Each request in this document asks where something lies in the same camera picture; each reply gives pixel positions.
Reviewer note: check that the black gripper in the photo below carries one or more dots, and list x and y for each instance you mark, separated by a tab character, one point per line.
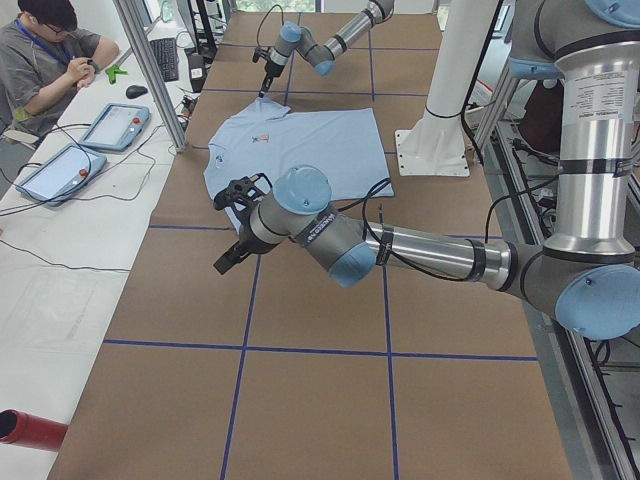
270	67
242	240

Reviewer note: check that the light blue t-shirt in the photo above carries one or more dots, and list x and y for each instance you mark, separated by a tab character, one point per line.
267	137

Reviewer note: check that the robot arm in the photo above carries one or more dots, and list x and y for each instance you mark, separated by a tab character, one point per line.
321	56
352	201

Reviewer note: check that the black keyboard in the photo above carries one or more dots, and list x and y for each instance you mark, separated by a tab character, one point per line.
165	53

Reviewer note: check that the black computer mouse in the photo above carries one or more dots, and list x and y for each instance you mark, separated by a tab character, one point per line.
135	91

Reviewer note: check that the far teach pendant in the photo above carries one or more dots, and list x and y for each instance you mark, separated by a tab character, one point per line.
116	127

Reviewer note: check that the teach pendant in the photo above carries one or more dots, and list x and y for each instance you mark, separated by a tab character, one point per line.
116	127
59	178

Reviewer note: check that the near teach pendant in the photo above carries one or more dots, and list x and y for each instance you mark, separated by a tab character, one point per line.
59	178

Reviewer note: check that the seated person grey shirt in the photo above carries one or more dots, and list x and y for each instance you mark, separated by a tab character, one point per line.
46	59

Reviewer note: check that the red cylinder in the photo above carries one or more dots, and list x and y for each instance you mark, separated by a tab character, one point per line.
27	430

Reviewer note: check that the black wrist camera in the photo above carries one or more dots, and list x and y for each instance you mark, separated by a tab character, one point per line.
260	53
246	192

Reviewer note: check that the aluminium frame post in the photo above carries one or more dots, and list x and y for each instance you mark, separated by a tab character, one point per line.
136	35

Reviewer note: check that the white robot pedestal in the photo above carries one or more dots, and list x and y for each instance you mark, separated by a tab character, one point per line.
435	146

